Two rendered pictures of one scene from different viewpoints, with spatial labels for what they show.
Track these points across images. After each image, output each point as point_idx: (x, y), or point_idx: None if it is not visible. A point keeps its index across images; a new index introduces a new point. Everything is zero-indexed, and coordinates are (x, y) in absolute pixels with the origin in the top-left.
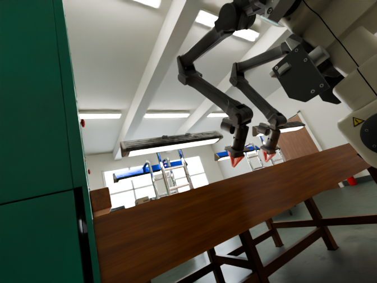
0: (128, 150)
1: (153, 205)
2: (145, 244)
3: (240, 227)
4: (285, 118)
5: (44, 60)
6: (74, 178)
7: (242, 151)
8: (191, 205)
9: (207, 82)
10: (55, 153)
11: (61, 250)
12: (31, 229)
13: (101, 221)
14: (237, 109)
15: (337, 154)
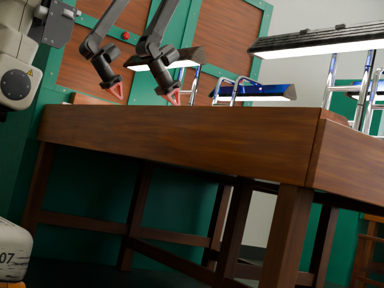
0: (125, 66)
1: (55, 107)
2: (47, 124)
3: (70, 141)
4: (143, 46)
5: None
6: (40, 82)
7: (103, 83)
8: (63, 114)
9: (112, 2)
10: (42, 68)
11: (31, 111)
12: None
13: (45, 106)
14: (82, 42)
15: (190, 119)
